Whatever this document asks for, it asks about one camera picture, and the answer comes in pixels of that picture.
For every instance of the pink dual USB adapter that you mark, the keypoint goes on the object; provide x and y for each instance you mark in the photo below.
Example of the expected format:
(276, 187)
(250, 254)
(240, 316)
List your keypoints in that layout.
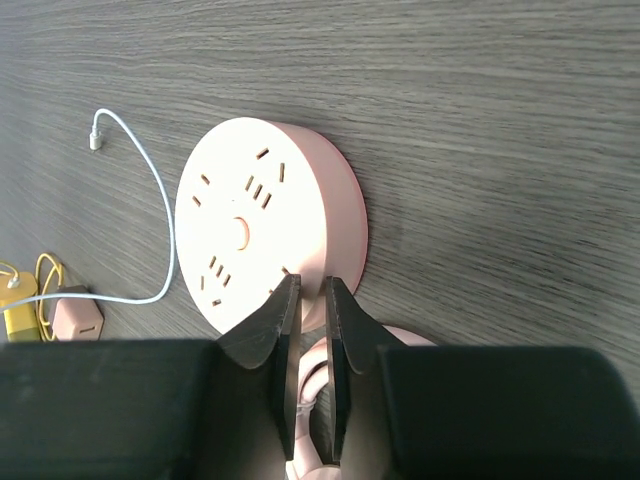
(77, 319)

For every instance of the yellow charger with cable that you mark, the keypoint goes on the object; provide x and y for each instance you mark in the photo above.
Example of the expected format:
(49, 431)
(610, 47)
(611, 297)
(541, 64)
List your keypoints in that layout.
(18, 288)

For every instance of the pink round socket base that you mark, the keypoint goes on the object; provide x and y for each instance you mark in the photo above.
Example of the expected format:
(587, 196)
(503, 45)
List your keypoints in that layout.
(271, 234)

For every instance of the blue charger with white cable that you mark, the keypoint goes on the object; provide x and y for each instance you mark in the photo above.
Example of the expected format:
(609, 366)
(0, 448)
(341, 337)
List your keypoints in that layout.
(94, 199)

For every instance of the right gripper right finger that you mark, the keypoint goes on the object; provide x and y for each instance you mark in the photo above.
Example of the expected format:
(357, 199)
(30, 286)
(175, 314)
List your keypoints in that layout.
(472, 412)

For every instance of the yellow dual USB adapter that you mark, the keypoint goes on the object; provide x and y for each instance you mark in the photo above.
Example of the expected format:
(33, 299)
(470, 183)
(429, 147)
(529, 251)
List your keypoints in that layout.
(22, 325)

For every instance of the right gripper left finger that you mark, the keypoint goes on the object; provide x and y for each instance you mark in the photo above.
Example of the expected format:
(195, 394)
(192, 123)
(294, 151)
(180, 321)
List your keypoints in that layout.
(157, 409)

